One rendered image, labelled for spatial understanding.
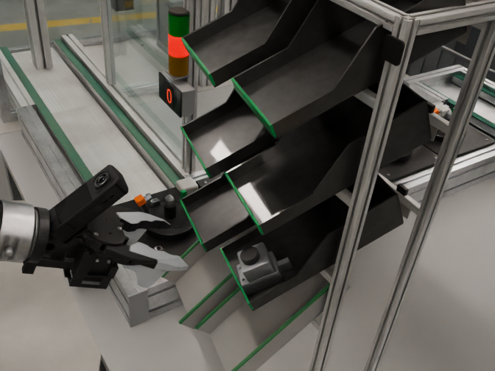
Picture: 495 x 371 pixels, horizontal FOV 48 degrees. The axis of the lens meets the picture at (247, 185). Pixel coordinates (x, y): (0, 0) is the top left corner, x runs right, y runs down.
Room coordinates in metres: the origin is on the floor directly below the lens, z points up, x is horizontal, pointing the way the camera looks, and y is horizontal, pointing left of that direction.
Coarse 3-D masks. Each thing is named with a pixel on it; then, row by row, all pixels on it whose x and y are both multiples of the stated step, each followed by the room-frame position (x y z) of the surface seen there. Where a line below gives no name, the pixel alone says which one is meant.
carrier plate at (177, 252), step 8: (160, 192) 1.13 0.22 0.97; (168, 192) 1.13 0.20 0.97; (176, 192) 1.14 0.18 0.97; (136, 208) 1.06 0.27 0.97; (144, 240) 0.95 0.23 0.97; (152, 240) 0.95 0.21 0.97; (160, 240) 0.95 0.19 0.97; (176, 240) 0.96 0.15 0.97; (184, 240) 0.96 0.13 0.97; (192, 240) 0.96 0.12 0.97; (152, 248) 0.92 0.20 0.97; (168, 248) 0.93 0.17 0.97; (176, 248) 0.93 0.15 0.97; (184, 248) 0.93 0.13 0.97
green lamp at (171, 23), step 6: (168, 18) 1.24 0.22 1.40; (174, 18) 1.22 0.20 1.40; (180, 18) 1.22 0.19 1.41; (186, 18) 1.23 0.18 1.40; (168, 24) 1.24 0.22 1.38; (174, 24) 1.22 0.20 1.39; (180, 24) 1.22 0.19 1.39; (186, 24) 1.23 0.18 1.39; (168, 30) 1.24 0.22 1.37; (174, 30) 1.22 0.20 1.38; (180, 30) 1.22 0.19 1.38; (186, 30) 1.23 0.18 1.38; (174, 36) 1.22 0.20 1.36; (180, 36) 1.22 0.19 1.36
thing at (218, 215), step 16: (272, 144) 0.89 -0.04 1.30; (224, 176) 0.85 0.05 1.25; (192, 192) 0.83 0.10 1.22; (208, 192) 0.84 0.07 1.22; (224, 192) 0.83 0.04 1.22; (192, 208) 0.81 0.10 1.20; (208, 208) 0.80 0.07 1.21; (224, 208) 0.79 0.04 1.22; (240, 208) 0.78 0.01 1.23; (192, 224) 0.75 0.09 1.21; (208, 224) 0.76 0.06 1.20; (224, 224) 0.75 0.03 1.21; (240, 224) 0.73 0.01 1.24; (208, 240) 0.70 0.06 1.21; (224, 240) 0.72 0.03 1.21
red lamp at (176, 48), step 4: (168, 36) 1.24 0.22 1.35; (172, 36) 1.23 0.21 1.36; (168, 40) 1.24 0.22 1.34; (172, 40) 1.22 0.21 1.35; (176, 40) 1.22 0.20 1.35; (180, 40) 1.22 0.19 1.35; (172, 44) 1.22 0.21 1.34; (176, 44) 1.22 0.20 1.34; (180, 44) 1.22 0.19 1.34; (172, 48) 1.22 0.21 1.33; (176, 48) 1.22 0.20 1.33; (180, 48) 1.22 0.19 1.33; (184, 48) 1.23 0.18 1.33; (172, 52) 1.22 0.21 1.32; (176, 52) 1.22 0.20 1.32; (180, 52) 1.22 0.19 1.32; (184, 52) 1.23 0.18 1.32; (188, 52) 1.24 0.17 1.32; (172, 56) 1.22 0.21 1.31; (176, 56) 1.22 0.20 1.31; (180, 56) 1.22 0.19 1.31; (184, 56) 1.23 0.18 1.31
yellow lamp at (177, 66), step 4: (188, 56) 1.24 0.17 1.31; (172, 60) 1.22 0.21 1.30; (176, 60) 1.22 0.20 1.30; (180, 60) 1.22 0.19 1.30; (184, 60) 1.23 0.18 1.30; (188, 60) 1.24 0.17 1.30; (172, 64) 1.22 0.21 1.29; (176, 64) 1.22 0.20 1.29; (180, 64) 1.22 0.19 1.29; (184, 64) 1.23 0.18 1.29; (188, 64) 1.24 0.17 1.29; (172, 68) 1.22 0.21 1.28; (176, 68) 1.22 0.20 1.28; (180, 68) 1.22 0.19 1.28; (184, 68) 1.23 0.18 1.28; (188, 68) 1.24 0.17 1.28; (172, 72) 1.22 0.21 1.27; (176, 72) 1.22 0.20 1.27; (180, 72) 1.22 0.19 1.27; (184, 72) 1.23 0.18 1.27; (188, 72) 1.24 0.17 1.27; (176, 76) 1.22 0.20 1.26; (180, 76) 1.22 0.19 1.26; (184, 76) 1.23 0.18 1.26
